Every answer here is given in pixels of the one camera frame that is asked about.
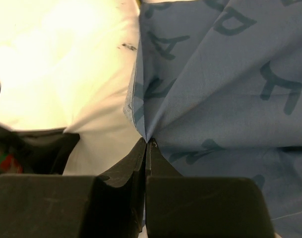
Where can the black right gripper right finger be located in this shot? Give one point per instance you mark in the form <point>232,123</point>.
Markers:
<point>201,207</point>

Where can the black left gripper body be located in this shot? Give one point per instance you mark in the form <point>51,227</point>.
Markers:
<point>40,151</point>

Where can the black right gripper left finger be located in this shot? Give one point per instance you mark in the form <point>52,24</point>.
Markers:
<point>109,205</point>

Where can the white pillow yellow underside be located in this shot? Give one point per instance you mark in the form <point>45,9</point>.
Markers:
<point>67,64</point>

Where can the blue printed pillowcase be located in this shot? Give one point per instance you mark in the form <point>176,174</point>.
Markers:
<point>218,85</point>

